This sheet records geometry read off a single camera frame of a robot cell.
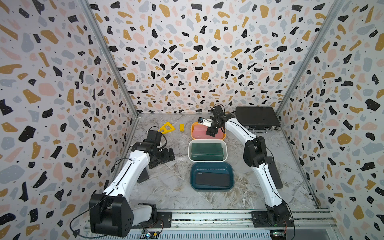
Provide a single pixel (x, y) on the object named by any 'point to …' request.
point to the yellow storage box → (196, 122)
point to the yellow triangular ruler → (163, 129)
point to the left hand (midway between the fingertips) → (168, 158)
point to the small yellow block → (182, 127)
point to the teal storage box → (226, 168)
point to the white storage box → (208, 150)
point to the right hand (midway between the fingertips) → (209, 125)
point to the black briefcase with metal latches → (260, 119)
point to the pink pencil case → (199, 131)
